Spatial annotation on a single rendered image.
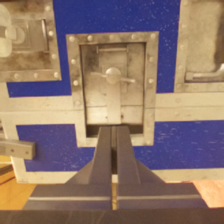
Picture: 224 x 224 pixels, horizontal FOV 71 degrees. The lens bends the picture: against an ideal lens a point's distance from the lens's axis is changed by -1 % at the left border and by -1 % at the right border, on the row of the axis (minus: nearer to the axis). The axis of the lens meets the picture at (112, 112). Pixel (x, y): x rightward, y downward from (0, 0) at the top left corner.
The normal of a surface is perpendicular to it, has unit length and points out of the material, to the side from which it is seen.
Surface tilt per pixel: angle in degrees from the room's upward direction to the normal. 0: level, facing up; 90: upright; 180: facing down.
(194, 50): 90
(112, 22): 90
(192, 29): 90
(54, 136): 90
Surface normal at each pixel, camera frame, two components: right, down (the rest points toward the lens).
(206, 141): -0.01, 0.30
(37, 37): 0.31, 0.28
